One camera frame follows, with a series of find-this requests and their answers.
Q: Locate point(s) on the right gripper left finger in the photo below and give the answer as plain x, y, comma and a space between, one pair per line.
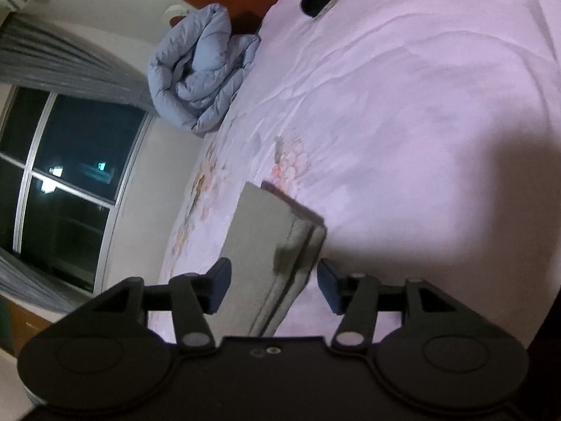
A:
193, 296

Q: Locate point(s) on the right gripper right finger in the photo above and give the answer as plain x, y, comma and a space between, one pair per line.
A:
354, 299

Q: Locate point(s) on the grey knit pants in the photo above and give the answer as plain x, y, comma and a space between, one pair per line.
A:
272, 243

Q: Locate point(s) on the left grey curtain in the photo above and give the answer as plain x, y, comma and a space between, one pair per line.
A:
45, 292

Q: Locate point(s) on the grey curtain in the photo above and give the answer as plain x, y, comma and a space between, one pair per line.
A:
37, 54
45, 292

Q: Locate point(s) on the brown wooden door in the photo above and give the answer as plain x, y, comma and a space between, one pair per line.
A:
18, 326

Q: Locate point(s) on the sliding glass window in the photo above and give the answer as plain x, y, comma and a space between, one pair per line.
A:
65, 163

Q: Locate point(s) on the pink floral bed sheet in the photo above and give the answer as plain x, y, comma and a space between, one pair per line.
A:
424, 133

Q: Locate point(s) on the light blue rolled duvet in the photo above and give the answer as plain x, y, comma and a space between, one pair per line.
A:
198, 68

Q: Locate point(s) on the right grey curtain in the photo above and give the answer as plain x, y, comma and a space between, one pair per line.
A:
37, 54

